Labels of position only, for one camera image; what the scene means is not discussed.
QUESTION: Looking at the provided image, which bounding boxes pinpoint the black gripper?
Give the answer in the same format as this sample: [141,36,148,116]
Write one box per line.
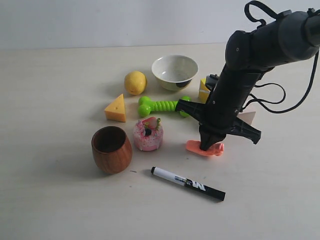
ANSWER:
[175,74,262,151]

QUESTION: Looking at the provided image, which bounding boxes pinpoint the pink sausage-shaped toy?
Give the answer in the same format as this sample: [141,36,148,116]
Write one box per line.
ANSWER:
[185,140,224,157]

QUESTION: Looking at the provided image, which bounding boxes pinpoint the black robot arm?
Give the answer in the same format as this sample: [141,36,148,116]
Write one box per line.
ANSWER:
[175,0,320,151]

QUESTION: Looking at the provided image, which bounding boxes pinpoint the plain wooden cube block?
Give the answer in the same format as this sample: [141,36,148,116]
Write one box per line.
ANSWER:
[237,104,256,126]

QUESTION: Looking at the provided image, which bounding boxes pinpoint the yellow cube block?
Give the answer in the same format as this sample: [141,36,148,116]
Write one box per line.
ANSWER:
[198,78,210,104]

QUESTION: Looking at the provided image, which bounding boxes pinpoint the black and white marker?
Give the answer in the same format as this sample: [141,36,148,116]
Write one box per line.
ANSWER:
[150,166,226,201]

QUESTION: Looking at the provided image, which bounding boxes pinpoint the white speckled ceramic bowl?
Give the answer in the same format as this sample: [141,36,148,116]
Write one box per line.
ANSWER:
[151,55,199,91]

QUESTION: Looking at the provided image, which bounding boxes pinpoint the pink toy cake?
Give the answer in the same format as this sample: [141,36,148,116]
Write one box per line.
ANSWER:
[133,116,164,152]

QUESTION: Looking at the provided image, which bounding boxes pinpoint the green bone dog toy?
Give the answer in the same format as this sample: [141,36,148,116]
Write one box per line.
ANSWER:
[137,96,178,118]

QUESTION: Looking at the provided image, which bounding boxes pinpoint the yellow lemon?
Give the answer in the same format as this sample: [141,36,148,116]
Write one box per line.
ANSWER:
[124,70,148,96]

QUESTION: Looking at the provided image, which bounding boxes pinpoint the yellow cheese wedge toy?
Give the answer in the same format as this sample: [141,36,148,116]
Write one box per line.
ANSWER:
[104,93,126,123]

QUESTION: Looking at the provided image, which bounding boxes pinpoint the brown wooden cup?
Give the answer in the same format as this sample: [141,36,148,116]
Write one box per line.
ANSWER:
[91,125,133,175]

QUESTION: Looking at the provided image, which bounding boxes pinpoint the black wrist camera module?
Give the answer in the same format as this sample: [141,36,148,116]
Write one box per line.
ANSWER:
[205,74,220,91]

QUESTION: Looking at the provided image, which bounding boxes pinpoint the black cable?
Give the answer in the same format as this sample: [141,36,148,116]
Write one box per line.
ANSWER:
[243,0,320,115]

